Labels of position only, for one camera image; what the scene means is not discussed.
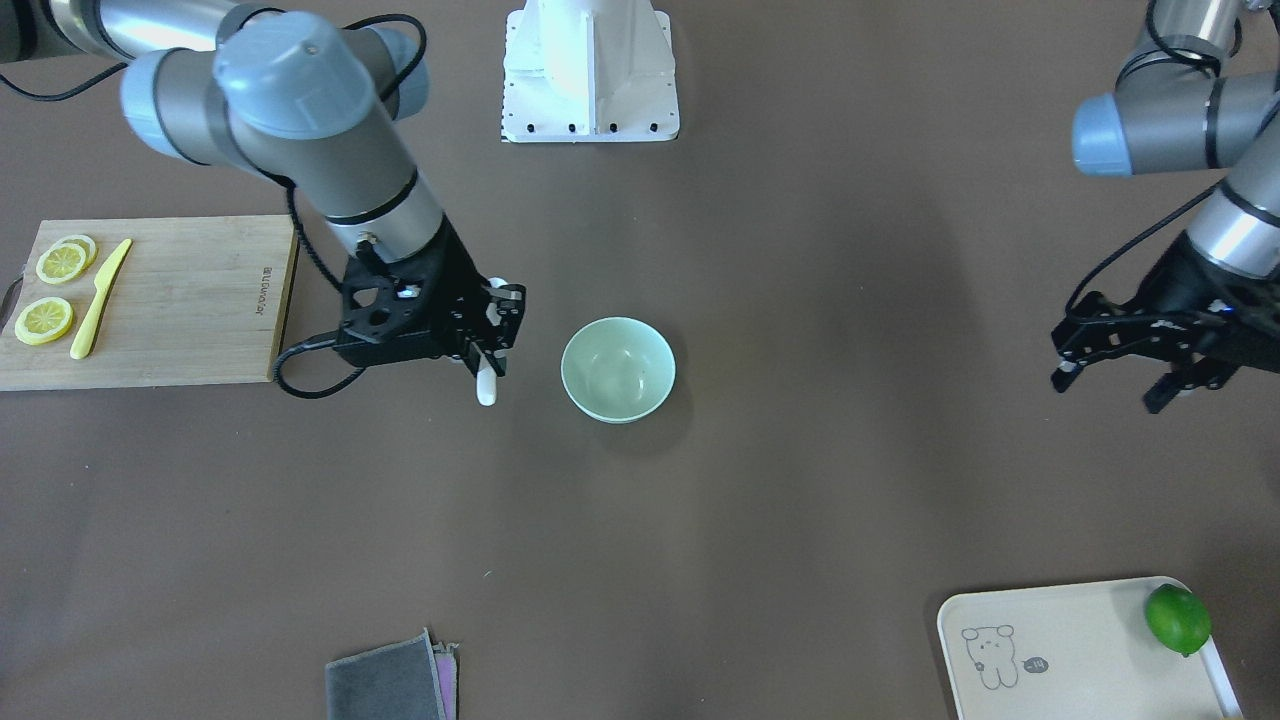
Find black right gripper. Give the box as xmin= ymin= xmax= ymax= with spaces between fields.
xmin=428 ymin=218 xmax=527 ymax=378

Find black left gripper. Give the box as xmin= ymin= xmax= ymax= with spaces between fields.
xmin=1132 ymin=232 xmax=1279 ymax=414

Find light green bowl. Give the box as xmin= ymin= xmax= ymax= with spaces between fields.
xmin=559 ymin=316 xmax=677 ymax=424

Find white ceramic spoon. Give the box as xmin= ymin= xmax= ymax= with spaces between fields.
xmin=476 ymin=277 xmax=508 ymax=407

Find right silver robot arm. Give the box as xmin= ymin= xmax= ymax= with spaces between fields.
xmin=3 ymin=1 xmax=526 ymax=383

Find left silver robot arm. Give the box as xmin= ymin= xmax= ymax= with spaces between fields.
xmin=1051 ymin=1 xmax=1279 ymax=414

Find green lime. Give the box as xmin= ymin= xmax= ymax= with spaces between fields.
xmin=1143 ymin=583 xmax=1212 ymax=657

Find beige rabbit tray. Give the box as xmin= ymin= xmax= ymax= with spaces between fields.
xmin=936 ymin=577 xmax=1243 ymax=719

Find bamboo cutting board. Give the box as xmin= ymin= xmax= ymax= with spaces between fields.
xmin=1 ymin=215 xmax=297 ymax=391

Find grey folded cloth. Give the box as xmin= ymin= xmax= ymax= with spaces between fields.
xmin=325 ymin=629 xmax=460 ymax=719

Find yellow plastic knife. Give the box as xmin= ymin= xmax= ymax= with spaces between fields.
xmin=69 ymin=238 xmax=134 ymax=360

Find stacked lemon slices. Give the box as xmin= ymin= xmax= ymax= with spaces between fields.
xmin=36 ymin=234 xmax=99 ymax=284

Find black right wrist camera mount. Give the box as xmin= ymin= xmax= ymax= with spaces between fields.
xmin=334 ymin=240 xmax=452 ymax=368

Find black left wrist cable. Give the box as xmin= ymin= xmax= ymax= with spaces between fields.
xmin=1064 ymin=181 xmax=1225 ymax=311

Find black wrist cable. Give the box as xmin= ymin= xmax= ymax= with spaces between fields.
xmin=274 ymin=181 xmax=367 ymax=401
xmin=1064 ymin=181 xmax=1225 ymax=311

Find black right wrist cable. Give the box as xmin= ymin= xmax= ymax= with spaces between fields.
xmin=274 ymin=181 xmax=367 ymax=401

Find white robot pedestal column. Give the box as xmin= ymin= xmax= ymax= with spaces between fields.
xmin=500 ymin=1 xmax=681 ymax=143

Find lemon slice near handle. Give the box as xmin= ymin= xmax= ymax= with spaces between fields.
xmin=14 ymin=296 xmax=76 ymax=346

